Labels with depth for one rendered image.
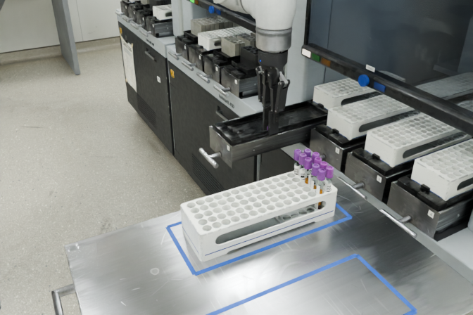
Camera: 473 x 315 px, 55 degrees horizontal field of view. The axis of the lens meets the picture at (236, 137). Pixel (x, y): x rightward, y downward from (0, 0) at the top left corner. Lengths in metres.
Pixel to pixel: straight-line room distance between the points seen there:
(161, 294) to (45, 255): 1.44
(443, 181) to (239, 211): 0.45
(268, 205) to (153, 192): 1.62
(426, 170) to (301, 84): 0.54
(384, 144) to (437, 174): 0.15
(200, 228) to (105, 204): 1.62
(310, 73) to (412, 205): 0.56
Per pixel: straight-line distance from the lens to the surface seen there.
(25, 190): 2.66
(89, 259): 0.88
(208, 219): 0.84
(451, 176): 1.08
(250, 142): 1.22
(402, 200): 1.11
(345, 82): 1.49
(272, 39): 1.13
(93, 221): 2.32
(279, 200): 0.88
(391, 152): 1.14
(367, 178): 1.18
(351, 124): 1.23
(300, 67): 1.45
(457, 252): 1.08
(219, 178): 1.99
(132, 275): 0.84
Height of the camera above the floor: 1.41
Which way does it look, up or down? 29 degrees down
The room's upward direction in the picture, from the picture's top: straight up
